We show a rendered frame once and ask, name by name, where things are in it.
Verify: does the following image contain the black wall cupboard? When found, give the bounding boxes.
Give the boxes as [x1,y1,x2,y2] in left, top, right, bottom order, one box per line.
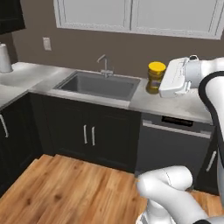
[0,0,26,36]

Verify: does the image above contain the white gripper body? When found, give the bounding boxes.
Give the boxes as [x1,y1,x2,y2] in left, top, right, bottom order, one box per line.
[158,57,193,99]

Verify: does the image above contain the white wall socket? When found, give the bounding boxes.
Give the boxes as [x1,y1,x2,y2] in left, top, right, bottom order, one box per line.
[42,36,53,53]

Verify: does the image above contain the dark grey dishwasher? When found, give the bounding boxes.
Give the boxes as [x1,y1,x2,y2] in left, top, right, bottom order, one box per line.
[135,112,216,179]

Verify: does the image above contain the white framed window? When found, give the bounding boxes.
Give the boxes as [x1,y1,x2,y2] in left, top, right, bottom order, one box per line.
[52,0,224,40]

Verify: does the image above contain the silver dishwasher handle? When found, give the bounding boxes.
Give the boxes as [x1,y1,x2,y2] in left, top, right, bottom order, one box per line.
[142,119,212,140]

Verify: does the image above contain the black cupboard door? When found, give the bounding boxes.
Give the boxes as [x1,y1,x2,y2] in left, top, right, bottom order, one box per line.
[88,106,142,173]
[0,94,33,193]
[194,136,224,196]
[43,96,90,160]

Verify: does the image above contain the silver cupboard door handle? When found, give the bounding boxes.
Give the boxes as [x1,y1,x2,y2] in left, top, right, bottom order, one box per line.
[91,125,96,147]
[0,114,10,139]
[206,150,218,173]
[83,124,88,145]

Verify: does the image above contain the white paper towel roll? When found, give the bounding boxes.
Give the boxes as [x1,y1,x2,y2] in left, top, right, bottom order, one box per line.
[0,43,14,74]

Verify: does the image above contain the grey kitchen sink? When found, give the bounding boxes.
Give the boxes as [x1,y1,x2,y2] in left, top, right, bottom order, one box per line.
[52,70,142,102]

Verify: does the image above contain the silver tap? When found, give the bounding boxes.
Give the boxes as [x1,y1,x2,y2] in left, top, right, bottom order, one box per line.
[96,53,115,79]

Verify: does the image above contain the yellow-lidded brown jar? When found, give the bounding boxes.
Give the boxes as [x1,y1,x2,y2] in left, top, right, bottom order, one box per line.
[145,61,167,95]

